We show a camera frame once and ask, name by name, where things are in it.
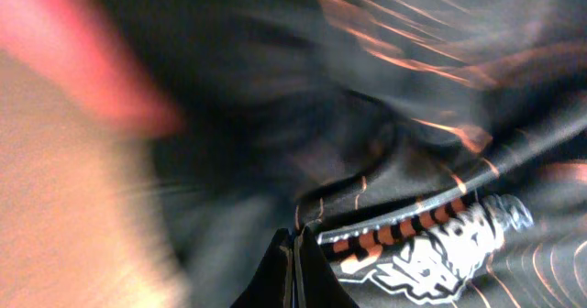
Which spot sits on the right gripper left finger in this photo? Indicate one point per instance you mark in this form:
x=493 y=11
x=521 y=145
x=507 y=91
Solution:
x=272 y=283

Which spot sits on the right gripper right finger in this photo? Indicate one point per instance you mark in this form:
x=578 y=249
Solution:
x=315 y=282

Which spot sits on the black orange patterned jersey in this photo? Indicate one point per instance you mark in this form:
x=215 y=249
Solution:
x=435 y=148

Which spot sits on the red orange garment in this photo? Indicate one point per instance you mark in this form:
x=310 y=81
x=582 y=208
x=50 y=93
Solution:
x=73 y=44

